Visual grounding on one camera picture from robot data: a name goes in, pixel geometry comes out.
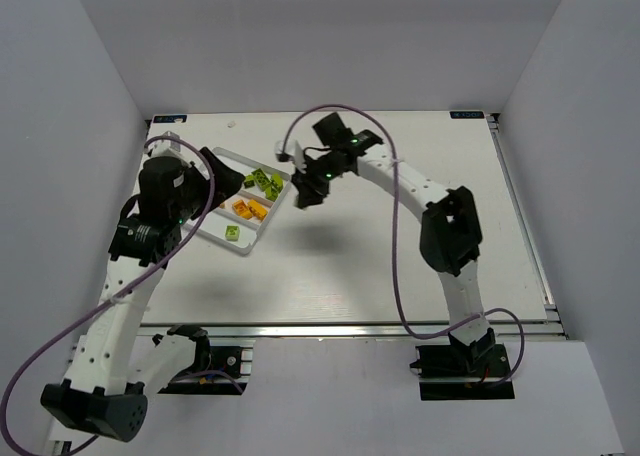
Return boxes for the dark green long lego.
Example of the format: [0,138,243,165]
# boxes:
[252,168,272,191]

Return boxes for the light green lego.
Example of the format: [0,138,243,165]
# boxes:
[264,185,280,201]

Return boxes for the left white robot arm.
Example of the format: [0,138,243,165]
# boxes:
[41,147,244,442]

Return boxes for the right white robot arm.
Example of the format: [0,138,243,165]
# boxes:
[277,112,495,370]

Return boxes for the white divided sorting tray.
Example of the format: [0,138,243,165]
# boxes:
[197,147,291,256]

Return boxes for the blue label left corner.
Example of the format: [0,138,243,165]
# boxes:
[152,114,187,124]

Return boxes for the blue label corner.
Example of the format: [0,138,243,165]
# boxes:
[449,110,485,120]
[152,114,187,124]

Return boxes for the blue label right corner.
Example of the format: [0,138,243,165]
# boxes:
[449,110,485,120]

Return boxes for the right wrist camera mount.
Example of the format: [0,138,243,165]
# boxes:
[275,139,307,173]

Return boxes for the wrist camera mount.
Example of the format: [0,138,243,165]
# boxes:
[144,131,182,159]
[275,139,307,173]

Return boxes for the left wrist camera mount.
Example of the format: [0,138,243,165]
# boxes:
[144,131,182,159]

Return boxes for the aluminium front rail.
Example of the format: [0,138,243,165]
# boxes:
[138,319,566,340]

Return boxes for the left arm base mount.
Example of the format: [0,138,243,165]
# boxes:
[152,324,252,396]

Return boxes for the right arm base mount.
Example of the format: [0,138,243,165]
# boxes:
[409,344,515,401]

